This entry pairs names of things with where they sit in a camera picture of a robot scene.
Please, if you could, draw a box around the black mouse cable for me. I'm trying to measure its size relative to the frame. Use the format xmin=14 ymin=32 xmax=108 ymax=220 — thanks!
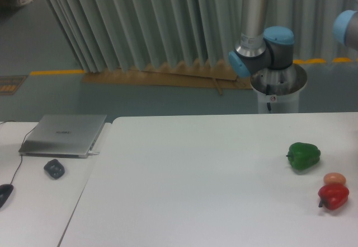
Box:
xmin=0 ymin=121 xmax=37 ymax=186

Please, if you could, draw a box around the green bell pepper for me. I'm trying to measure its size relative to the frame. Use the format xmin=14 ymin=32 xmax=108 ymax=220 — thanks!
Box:
xmin=286 ymin=142 xmax=321 ymax=171

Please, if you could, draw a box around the brown floor sign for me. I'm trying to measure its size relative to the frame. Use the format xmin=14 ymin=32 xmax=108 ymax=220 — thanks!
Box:
xmin=0 ymin=75 xmax=27 ymax=95

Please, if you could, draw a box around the grey green curtain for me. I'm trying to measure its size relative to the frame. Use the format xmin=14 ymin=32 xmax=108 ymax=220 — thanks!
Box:
xmin=46 ymin=0 xmax=357 ymax=72

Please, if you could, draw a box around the red bell pepper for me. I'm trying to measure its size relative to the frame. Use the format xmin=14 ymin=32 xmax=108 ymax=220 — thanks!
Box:
xmin=318 ymin=183 xmax=350 ymax=210

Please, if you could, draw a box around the orange egg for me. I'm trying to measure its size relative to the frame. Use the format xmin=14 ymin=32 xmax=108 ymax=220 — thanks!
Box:
xmin=323 ymin=173 xmax=346 ymax=185

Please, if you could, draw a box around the yellow floor tape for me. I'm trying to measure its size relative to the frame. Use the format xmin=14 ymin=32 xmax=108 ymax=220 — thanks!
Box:
xmin=30 ymin=69 xmax=85 ymax=76

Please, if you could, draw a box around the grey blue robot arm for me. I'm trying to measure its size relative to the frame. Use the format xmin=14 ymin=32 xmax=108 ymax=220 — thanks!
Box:
xmin=229 ymin=0 xmax=357 ymax=77

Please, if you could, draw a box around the silver closed laptop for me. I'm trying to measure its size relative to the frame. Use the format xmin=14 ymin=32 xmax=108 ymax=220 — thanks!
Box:
xmin=18 ymin=114 xmax=107 ymax=158

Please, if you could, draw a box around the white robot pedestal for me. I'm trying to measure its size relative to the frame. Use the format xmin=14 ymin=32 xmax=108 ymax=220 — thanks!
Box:
xmin=250 ymin=64 xmax=308 ymax=114

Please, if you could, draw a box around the black computer mouse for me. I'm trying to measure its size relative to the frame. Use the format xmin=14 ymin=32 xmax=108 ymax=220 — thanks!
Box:
xmin=0 ymin=184 xmax=14 ymax=208

